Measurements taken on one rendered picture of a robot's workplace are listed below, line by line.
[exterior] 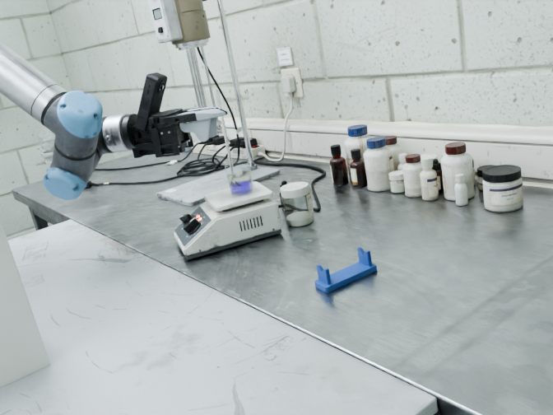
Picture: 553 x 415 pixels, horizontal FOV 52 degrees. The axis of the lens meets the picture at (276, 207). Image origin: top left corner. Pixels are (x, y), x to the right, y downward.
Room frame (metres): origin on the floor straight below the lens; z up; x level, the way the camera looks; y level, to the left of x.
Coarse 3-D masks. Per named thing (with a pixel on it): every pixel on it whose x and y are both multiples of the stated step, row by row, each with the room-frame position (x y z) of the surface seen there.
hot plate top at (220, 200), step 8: (256, 184) 1.15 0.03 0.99; (216, 192) 1.15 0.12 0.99; (224, 192) 1.14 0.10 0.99; (256, 192) 1.09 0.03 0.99; (264, 192) 1.08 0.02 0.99; (208, 200) 1.10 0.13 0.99; (216, 200) 1.09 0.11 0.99; (224, 200) 1.08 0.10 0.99; (232, 200) 1.07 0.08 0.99; (240, 200) 1.06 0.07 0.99; (248, 200) 1.06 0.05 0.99; (256, 200) 1.06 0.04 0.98; (216, 208) 1.04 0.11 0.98; (224, 208) 1.04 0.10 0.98
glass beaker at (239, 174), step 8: (240, 152) 1.13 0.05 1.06; (224, 160) 1.12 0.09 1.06; (232, 160) 1.13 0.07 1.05; (240, 160) 1.13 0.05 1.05; (248, 160) 1.10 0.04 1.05; (232, 168) 1.09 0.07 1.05; (240, 168) 1.09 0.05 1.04; (248, 168) 1.10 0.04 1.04; (232, 176) 1.09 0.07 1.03; (240, 176) 1.08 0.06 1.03; (248, 176) 1.09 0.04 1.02; (232, 184) 1.09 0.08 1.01; (240, 184) 1.08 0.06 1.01; (248, 184) 1.09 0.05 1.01; (232, 192) 1.09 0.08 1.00; (240, 192) 1.09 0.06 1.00; (248, 192) 1.09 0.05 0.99
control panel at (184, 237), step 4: (200, 208) 1.13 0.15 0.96; (196, 212) 1.13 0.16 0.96; (200, 212) 1.11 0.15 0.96; (204, 212) 1.10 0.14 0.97; (196, 216) 1.11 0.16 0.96; (200, 216) 1.10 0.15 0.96; (204, 216) 1.08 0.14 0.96; (200, 220) 1.07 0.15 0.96; (204, 220) 1.06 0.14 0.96; (208, 220) 1.05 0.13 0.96; (180, 224) 1.13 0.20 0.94; (204, 224) 1.04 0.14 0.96; (176, 228) 1.13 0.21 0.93; (180, 228) 1.11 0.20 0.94; (200, 228) 1.04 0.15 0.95; (176, 232) 1.11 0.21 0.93; (180, 232) 1.09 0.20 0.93; (184, 232) 1.08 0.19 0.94; (196, 232) 1.04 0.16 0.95; (180, 236) 1.08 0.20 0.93; (184, 236) 1.06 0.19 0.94; (188, 236) 1.05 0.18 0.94; (192, 236) 1.03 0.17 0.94; (180, 240) 1.06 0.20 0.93; (184, 240) 1.04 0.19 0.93; (188, 240) 1.03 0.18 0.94; (184, 244) 1.03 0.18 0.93
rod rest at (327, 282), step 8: (360, 248) 0.84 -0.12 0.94; (360, 256) 0.84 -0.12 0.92; (368, 256) 0.82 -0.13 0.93; (352, 264) 0.84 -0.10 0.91; (360, 264) 0.84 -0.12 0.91; (368, 264) 0.82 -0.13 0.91; (320, 272) 0.80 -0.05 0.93; (328, 272) 0.79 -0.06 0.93; (336, 272) 0.83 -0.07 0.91; (344, 272) 0.82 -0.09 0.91; (352, 272) 0.81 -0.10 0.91; (360, 272) 0.81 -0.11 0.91; (368, 272) 0.81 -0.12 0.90; (320, 280) 0.80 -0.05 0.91; (328, 280) 0.79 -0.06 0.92; (336, 280) 0.80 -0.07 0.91; (344, 280) 0.79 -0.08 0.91; (352, 280) 0.80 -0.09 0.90; (320, 288) 0.79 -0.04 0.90; (328, 288) 0.78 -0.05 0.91; (336, 288) 0.79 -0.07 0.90
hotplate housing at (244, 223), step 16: (208, 208) 1.11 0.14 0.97; (240, 208) 1.06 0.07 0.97; (256, 208) 1.06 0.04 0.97; (272, 208) 1.06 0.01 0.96; (208, 224) 1.03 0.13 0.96; (224, 224) 1.04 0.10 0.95; (240, 224) 1.04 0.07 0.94; (256, 224) 1.05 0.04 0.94; (272, 224) 1.06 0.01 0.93; (176, 240) 1.11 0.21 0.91; (192, 240) 1.02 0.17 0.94; (208, 240) 1.03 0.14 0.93; (224, 240) 1.03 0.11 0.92; (240, 240) 1.05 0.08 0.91; (192, 256) 1.02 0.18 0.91
